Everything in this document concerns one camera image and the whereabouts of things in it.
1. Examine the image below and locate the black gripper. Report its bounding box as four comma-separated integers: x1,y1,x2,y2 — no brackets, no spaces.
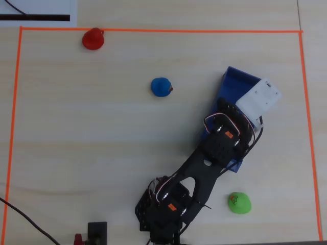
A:
216,97,255,140

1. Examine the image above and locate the blue plastic box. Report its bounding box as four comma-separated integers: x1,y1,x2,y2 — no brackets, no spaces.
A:
200,66,267,174

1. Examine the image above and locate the blue rubber duck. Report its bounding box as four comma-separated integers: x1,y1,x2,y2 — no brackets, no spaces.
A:
150,77,174,98

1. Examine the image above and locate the green rubber duck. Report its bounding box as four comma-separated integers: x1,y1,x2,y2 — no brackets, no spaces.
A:
227,191,252,215

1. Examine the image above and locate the red rubber duck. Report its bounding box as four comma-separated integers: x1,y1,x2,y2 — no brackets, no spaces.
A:
81,27,105,51

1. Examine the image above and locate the orange tape strip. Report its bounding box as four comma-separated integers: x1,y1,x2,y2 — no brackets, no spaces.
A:
298,31,322,242
19,26,304,34
3,26,24,240

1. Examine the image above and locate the paper with black print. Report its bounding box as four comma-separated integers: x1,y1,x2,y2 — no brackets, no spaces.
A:
0,0,78,27

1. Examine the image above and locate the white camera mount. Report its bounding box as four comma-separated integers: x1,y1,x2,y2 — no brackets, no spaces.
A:
235,77,283,126

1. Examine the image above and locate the thick black cable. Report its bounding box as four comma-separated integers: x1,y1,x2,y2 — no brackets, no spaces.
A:
0,197,61,245

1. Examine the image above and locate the thin black cable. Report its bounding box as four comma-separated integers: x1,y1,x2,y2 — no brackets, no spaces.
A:
4,0,28,16

